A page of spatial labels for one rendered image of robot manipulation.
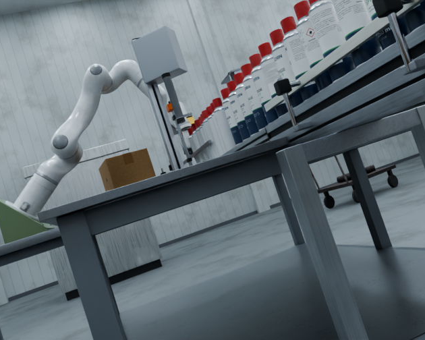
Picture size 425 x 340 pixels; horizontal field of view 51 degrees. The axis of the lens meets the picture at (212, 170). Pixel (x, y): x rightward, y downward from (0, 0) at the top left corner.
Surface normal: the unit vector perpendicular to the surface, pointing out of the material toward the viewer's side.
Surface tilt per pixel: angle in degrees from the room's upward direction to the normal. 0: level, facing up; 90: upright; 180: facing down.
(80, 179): 90
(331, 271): 90
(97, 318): 90
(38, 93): 90
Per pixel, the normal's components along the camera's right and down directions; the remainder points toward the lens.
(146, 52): -0.32, 0.05
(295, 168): 0.25, -0.14
